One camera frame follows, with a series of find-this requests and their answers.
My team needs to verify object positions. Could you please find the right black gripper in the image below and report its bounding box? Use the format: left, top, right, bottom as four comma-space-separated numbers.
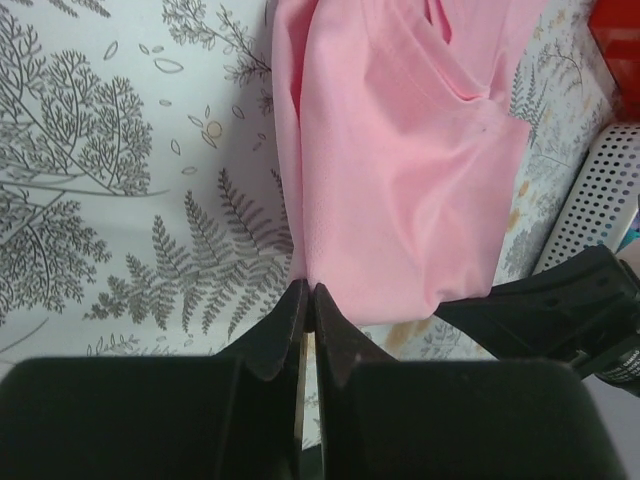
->
436, 245, 639, 398

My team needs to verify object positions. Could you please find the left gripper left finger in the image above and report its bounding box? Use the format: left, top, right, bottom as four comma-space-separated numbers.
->
1, 280, 309, 479

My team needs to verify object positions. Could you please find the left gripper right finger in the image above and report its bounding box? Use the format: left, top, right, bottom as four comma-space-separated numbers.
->
313, 285, 625, 479

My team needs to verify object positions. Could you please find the pink t-shirt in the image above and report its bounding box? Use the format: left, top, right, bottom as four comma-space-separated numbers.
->
272, 1, 545, 325

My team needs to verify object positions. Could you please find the white laundry basket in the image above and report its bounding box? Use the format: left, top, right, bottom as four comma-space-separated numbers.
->
533, 123, 639, 274

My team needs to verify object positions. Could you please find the floral table mat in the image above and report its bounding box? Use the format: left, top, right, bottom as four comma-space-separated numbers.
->
1, 1, 613, 373

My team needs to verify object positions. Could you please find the red plastic bin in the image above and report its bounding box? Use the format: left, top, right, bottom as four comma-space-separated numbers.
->
588, 0, 639, 121

